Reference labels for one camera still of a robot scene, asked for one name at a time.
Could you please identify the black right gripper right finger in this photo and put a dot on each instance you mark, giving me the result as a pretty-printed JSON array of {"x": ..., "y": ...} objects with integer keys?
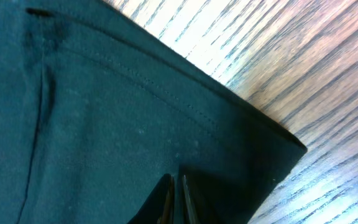
[{"x": 197, "y": 209}]

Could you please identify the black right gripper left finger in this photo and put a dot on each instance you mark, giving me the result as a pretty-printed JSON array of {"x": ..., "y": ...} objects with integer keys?
[{"x": 158, "y": 208}]

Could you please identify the black t-shirt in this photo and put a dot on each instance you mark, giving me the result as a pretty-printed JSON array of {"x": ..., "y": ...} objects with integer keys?
[{"x": 94, "y": 111}]

